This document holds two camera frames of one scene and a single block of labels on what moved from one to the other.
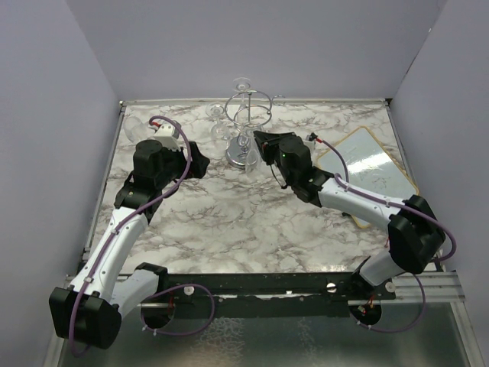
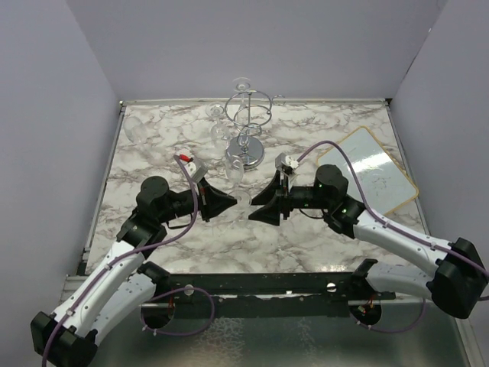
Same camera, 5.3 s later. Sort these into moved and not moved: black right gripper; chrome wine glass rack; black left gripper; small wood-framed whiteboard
Moved: black left gripper; black right gripper
Not moved: small wood-framed whiteboard; chrome wine glass rack
